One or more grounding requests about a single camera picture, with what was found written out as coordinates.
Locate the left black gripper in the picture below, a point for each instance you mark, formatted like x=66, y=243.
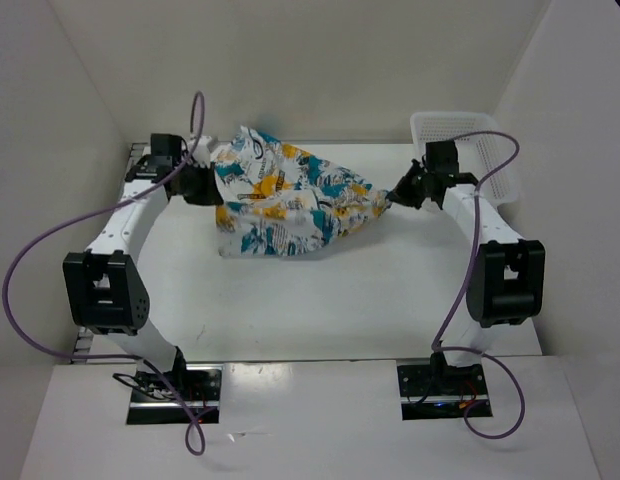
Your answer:
x=210, y=194

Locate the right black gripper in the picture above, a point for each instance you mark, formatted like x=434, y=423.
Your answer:
x=401, y=192

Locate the patterned white yellow teal shorts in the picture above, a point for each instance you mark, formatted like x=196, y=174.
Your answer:
x=280, y=200

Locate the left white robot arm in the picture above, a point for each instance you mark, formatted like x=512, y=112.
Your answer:
x=106, y=293

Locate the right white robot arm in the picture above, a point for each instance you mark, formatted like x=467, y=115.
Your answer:
x=503, y=283

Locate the white plastic basket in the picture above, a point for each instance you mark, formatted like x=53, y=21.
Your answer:
x=476, y=154

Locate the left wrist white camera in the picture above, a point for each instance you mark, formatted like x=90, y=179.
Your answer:
x=201, y=149

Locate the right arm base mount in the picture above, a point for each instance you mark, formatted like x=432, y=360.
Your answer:
x=429, y=392

